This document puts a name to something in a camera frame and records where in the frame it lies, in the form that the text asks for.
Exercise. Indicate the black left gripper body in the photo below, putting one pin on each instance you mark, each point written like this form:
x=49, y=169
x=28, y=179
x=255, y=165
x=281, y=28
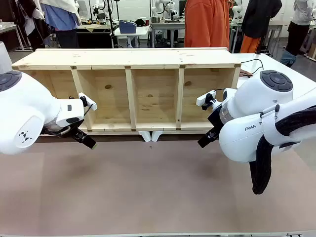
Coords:
x=69, y=129

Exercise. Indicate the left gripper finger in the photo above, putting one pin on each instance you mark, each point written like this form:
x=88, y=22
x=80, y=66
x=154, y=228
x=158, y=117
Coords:
x=78, y=134
x=90, y=144

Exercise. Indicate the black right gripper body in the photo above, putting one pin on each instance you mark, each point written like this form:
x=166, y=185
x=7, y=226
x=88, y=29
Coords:
x=216, y=121

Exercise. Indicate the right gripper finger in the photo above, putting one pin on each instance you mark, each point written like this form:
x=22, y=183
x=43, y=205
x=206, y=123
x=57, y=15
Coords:
x=212, y=135
x=203, y=142

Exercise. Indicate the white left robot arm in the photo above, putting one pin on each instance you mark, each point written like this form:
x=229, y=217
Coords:
x=22, y=108

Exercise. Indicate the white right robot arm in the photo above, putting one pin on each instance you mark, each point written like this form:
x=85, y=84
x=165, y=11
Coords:
x=249, y=98

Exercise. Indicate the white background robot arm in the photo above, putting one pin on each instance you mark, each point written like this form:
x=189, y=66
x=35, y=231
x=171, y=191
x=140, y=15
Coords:
x=163, y=7

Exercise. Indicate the white shelf foot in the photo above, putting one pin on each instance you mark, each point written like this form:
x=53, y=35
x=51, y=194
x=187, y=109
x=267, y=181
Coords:
x=156, y=136
x=145, y=136

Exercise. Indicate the light wooden shelf unit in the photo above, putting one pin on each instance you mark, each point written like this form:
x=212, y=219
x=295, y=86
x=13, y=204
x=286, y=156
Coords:
x=123, y=59

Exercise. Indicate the blue bag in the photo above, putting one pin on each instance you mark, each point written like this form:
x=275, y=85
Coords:
x=289, y=58

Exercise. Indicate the person in orange hoodie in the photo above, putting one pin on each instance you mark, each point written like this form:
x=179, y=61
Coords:
x=207, y=24

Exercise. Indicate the person in black top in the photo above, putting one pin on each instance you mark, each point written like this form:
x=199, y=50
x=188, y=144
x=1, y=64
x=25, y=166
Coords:
x=259, y=17

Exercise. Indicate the person in blue shirt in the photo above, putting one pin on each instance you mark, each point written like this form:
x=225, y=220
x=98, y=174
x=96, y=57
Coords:
x=61, y=17

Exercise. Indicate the white background table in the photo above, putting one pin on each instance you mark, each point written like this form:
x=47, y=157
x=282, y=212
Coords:
x=142, y=31

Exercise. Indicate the blue angled box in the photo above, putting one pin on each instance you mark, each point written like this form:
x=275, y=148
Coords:
x=127, y=26

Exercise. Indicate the person in grey top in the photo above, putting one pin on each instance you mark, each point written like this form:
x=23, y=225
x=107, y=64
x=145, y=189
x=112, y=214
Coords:
x=300, y=24

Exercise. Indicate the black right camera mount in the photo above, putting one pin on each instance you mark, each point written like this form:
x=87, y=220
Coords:
x=208, y=103

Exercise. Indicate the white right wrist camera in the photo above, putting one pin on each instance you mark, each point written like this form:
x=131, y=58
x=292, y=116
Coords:
x=205, y=98

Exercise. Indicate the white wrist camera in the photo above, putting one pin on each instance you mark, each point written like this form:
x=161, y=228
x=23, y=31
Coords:
x=205, y=98
x=87, y=100

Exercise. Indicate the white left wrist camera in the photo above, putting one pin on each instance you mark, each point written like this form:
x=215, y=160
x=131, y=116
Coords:
x=87, y=100

